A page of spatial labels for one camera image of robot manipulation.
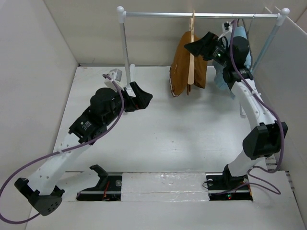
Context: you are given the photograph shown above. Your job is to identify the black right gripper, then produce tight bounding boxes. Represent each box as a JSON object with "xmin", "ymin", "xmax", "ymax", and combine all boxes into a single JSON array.
[{"xmin": 185, "ymin": 31, "xmax": 233, "ymax": 68}]

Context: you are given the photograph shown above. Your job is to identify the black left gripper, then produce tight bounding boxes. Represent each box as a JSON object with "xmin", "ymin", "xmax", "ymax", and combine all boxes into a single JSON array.
[{"xmin": 104, "ymin": 82, "xmax": 152, "ymax": 126}]

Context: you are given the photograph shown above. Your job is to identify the beige wooden hanger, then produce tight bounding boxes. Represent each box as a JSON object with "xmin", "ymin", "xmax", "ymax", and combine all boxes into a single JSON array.
[{"xmin": 186, "ymin": 9, "xmax": 196, "ymax": 96}]

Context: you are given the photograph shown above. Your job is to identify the brown trousers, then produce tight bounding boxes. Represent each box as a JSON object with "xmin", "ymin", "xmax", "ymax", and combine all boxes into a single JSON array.
[{"xmin": 169, "ymin": 31, "xmax": 208, "ymax": 97}]

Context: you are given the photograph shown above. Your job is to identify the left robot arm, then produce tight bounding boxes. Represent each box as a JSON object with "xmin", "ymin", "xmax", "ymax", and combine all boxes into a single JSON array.
[{"xmin": 14, "ymin": 82, "xmax": 153, "ymax": 216}]

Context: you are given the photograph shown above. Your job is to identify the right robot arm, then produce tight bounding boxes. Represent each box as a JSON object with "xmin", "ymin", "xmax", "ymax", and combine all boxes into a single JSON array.
[{"xmin": 184, "ymin": 32, "xmax": 288, "ymax": 189}]

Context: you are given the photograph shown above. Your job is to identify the grey hanger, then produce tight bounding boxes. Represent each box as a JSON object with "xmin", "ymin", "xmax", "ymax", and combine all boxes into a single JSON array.
[{"xmin": 241, "ymin": 19, "xmax": 252, "ymax": 34}]

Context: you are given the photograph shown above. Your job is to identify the light blue towel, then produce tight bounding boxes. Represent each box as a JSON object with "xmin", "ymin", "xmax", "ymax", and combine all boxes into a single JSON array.
[{"xmin": 213, "ymin": 26, "xmax": 253, "ymax": 91}]

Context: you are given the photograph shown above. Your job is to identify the white metal clothes rack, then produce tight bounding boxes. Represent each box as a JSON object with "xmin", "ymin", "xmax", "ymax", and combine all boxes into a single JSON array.
[{"xmin": 117, "ymin": 6, "xmax": 290, "ymax": 88}]

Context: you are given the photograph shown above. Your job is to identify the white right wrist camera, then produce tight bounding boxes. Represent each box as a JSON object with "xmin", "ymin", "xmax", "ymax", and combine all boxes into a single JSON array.
[{"xmin": 222, "ymin": 21, "xmax": 233, "ymax": 34}]

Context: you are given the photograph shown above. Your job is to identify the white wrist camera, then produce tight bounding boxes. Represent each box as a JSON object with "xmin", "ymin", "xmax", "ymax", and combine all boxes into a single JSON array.
[
  {"xmin": 104, "ymin": 69, "xmax": 123, "ymax": 91},
  {"xmin": 222, "ymin": 21, "xmax": 233, "ymax": 34}
]

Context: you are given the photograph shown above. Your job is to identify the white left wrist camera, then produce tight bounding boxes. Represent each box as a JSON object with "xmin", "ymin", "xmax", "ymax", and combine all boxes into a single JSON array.
[{"xmin": 104, "ymin": 69, "xmax": 123, "ymax": 91}]

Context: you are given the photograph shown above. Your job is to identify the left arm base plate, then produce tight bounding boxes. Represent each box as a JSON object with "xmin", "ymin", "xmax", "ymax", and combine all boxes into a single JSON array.
[{"xmin": 76, "ymin": 173, "xmax": 122, "ymax": 202}]

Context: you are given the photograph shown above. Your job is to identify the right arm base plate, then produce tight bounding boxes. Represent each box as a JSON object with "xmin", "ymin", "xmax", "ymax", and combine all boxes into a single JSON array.
[{"xmin": 202, "ymin": 172, "xmax": 253, "ymax": 201}]

